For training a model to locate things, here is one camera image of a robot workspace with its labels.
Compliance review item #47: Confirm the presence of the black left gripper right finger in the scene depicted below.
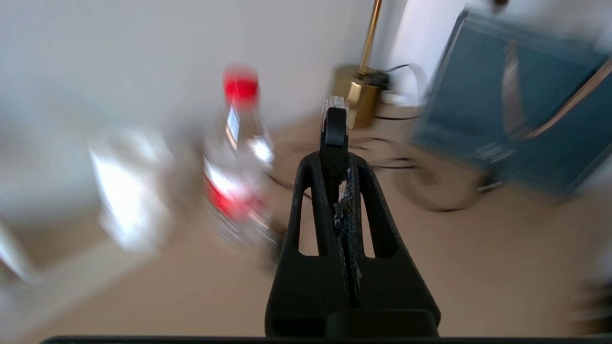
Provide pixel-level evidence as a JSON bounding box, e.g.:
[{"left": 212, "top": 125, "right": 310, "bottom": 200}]
[{"left": 340, "top": 153, "right": 441, "bottom": 337}]

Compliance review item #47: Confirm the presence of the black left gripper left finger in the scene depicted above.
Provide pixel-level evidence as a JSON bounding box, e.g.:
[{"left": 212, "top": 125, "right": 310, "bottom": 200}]
[{"left": 265, "top": 152, "right": 350, "bottom": 337}]

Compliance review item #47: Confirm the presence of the black ethernet cable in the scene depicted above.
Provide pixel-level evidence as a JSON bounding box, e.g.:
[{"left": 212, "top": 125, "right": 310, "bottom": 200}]
[{"left": 321, "top": 96, "right": 350, "bottom": 192}]

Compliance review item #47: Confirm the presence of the red-capped water bottle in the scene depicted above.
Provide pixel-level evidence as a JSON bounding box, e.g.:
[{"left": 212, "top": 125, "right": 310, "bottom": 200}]
[{"left": 201, "top": 64, "right": 284, "bottom": 250}]

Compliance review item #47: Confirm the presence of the brass desk lamp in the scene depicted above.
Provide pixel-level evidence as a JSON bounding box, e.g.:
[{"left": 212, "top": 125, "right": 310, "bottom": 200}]
[{"left": 330, "top": 0, "right": 392, "bottom": 130}]

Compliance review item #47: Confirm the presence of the black box on lamp base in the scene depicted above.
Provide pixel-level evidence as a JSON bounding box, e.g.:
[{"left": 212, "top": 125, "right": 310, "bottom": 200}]
[{"left": 369, "top": 69, "right": 392, "bottom": 90}]

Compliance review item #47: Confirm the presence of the dark blue paper bag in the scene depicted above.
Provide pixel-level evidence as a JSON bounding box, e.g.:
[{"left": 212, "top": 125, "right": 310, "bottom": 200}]
[{"left": 411, "top": 7, "right": 612, "bottom": 197}]

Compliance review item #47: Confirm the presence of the black lamp power cable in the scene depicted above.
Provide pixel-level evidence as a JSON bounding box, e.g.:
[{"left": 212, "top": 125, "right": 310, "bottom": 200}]
[{"left": 373, "top": 62, "right": 494, "bottom": 214}]

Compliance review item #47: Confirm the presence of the thin black clip cable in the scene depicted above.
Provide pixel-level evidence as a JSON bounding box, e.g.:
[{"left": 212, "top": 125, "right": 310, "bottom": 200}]
[{"left": 267, "top": 136, "right": 416, "bottom": 192}]

